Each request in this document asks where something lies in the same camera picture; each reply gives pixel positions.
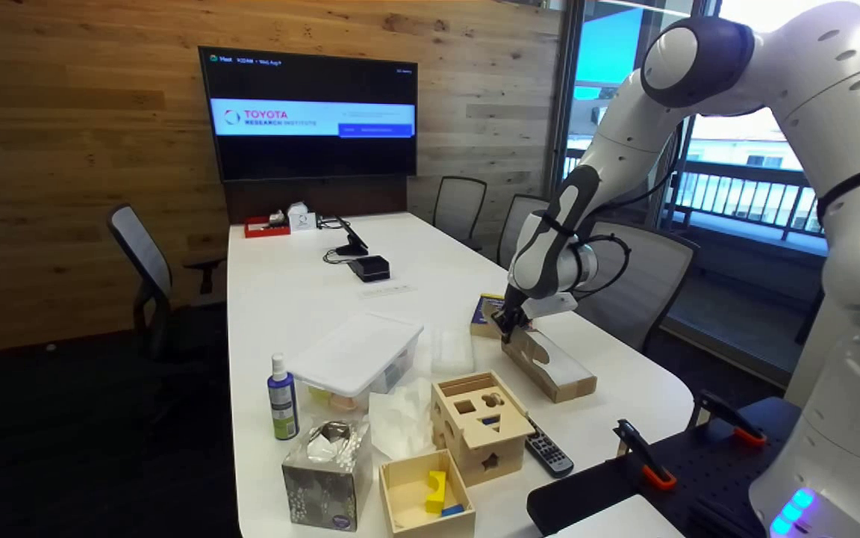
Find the black square puck device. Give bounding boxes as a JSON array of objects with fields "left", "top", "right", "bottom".
[{"left": 347, "top": 255, "right": 394, "bottom": 286}]

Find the clear plastic bin white lid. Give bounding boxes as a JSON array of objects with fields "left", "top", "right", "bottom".
[{"left": 283, "top": 314, "right": 428, "bottom": 422}]

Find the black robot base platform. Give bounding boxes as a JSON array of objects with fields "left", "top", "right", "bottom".
[{"left": 526, "top": 397, "right": 800, "bottom": 538}]

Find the grey office chair with armrest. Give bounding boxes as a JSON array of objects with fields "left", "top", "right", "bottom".
[{"left": 107, "top": 202, "right": 231, "bottom": 365}]

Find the cardboard box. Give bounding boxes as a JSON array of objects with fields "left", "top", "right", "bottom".
[{"left": 497, "top": 322, "right": 601, "bottom": 407}]

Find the yellow wooden block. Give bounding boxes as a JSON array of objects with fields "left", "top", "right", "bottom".
[{"left": 420, "top": 470, "right": 450, "bottom": 516}]

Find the white board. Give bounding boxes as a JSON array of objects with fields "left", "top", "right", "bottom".
[{"left": 546, "top": 492, "right": 686, "bottom": 538}]

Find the red flat box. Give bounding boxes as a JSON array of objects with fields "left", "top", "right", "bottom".
[{"left": 243, "top": 217, "right": 294, "bottom": 241}]

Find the small wooden tray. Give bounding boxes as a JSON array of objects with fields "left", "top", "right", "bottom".
[{"left": 380, "top": 447, "right": 479, "bottom": 538}]

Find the dark balcony railing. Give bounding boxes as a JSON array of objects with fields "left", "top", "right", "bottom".
[{"left": 561, "top": 146, "right": 830, "bottom": 244}]

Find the wooden shape sorter box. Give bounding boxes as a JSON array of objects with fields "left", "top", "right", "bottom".
[{"left": 428, "top": 367, "right": 537, "bottom": 488}]

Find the spray bottle with blue cap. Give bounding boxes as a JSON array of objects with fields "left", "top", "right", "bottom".
[{"left": 265, "top": 356, "right": 302, "bottom": 446}]

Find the clear plastic sheet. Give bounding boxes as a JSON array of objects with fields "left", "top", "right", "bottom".
[{"left": 428, "top": 322, "right": 479, "bottom": 380}]

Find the wall mounted TV screen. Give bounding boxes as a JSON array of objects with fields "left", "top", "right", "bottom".
[{"left": 198, "top": 45, "right": 420, "bottom": 186}]

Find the small white box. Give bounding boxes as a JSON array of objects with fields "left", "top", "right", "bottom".
[{"left": 288, "top": 199, "right": 319, "bottom": 235}]

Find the white plastic bag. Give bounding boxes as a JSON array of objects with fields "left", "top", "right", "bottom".
[{"left": 368, "top": 377, "right": 440, "bottom": 462}]

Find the black remote control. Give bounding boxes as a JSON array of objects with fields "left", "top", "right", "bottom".
[{"left": 522, "top": 429, "right": 576, "bottom": 477}]

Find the black conference phone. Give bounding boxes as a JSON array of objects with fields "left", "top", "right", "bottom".
[{"left": 323, "top": 217, "right": 373, "bottom": 265}]

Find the black clamp orange handle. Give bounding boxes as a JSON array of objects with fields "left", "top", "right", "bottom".
[
  {"left": 613, "top": 416, "right": 680, "bottom": 492},
  {"left": 692, "top": 392, "right": 771, "bottom": 455}
]

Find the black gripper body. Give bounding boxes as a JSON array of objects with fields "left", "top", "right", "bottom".
[{"left": 498, "top": 283, "right": 541, "bottom": 334}]

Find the blue book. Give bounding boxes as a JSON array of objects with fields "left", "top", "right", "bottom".
[{"left": 468, "top": 292, "right": 513, "bottom": 341}]

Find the grey tissue box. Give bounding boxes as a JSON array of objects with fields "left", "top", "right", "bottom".
[{"left": 282, "top": 418, "right": 373, "bottom": 536}]

